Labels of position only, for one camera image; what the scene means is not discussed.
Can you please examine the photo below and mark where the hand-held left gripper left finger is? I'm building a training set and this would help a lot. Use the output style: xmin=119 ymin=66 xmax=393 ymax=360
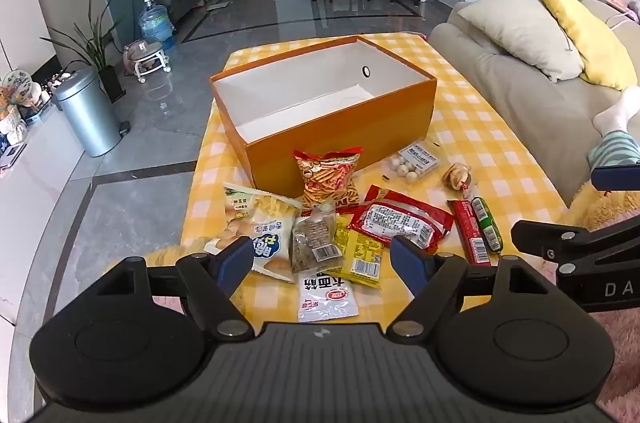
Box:
xmin=92 ymin=235 xmax=256 ymax=340

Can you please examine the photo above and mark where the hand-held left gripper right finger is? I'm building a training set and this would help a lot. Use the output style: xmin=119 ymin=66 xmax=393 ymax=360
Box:
xmin=390 ymin=235 xmax=549 ymax=340

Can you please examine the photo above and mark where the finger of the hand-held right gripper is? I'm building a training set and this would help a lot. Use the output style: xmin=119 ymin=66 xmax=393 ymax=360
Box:
xmin=591 ymin=164 xmax=640 ymax=192
xmin=510 ymin=220 xmax=640 ymax=273

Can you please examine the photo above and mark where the red packet with white label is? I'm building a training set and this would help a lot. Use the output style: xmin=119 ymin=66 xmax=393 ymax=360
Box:
xmin=348 ymin=185 xmax=455 ymax=251

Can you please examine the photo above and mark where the red sausage stick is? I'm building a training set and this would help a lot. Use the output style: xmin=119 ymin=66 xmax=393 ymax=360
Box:
xmin=446 ymin=199 xmax=493 ymax=265

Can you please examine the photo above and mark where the clear packet of brown snacks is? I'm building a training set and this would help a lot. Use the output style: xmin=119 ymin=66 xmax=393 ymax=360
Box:
xmin=291 ymin=202 xmax=346 ymax=276

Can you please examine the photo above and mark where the small pastry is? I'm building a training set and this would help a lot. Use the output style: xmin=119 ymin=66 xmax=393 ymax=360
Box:
xmin=442 ymin=163 xmax=473 ymax=194

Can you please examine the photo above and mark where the orange cardboard box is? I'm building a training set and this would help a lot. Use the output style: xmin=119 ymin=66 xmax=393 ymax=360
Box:
xmin=210 ymin=34 xmax=437 ymax=196

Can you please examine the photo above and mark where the white potato chip bag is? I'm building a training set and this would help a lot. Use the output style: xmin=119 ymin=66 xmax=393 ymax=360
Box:
xmin=204 ymin=182 xmax=303 ymax=284

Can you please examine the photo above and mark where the yellow snack packet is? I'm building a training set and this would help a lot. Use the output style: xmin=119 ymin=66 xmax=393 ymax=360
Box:
xmin=334 ymin=213 xmax=386 ymax=290

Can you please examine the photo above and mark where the fluffy pink rug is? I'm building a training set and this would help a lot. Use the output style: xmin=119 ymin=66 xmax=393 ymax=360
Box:
xmin=145 ymin=183 xmax=640 ymax=423

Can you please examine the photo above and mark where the green sausage stick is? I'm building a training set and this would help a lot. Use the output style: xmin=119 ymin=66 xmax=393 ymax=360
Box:
xmin=471 ymin=197 xmax=503 ymax=254

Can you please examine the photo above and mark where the white noodle packet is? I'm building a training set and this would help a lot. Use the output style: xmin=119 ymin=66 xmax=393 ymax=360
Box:
xmin=297 ymin=272 xmax=360 ymax=323

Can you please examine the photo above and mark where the clear box of white balls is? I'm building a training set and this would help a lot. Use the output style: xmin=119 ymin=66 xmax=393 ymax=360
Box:
xmin=385 ymin=140 xmax=440 ymax=185

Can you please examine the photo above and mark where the beige sofa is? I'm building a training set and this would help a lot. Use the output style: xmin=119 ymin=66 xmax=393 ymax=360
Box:
xmin=429 ymin=0 xmax=640 ymax=204

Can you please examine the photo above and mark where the red orange snack bag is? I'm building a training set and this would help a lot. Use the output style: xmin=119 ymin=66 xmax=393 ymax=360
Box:
xmin=292 ymin=147 xmax=363 ymax=210

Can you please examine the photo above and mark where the yellow checkered tablecloth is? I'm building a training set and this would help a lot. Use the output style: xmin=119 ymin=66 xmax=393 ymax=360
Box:
xmin=182 ymin=32 xmax=568 ymax=329

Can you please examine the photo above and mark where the yellow pillow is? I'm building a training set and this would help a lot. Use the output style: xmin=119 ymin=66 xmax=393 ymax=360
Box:
xmin=534 ymin=0 xmax=638 ymax=91

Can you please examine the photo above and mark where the beige pillow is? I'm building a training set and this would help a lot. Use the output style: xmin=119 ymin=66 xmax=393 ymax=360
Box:
xmin=452 ymin=0 xmax=583 ymax=82

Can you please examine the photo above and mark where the white marble counter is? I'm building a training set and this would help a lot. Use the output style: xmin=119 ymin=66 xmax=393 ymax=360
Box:
xmin=0 ymin=103 xmax=88 ymax=329

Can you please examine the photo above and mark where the grey metal trash can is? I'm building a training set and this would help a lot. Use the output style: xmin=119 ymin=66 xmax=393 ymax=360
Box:
xmin=52 ymin=68 xmax=131 ymax=158

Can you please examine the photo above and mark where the potted plant with long leaves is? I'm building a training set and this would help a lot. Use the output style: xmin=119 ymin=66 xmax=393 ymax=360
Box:
xmin=40 ymin=0 xmax=128 ymax=104

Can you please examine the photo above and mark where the small white trolley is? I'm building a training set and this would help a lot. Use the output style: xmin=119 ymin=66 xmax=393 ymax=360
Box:
xmin=122 ymin=40 xmax=172 ymax=84

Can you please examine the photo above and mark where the blue water jug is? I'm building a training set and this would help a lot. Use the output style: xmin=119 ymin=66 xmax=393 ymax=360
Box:
xmin=139 ymin=0 xmax=176 ymax=51

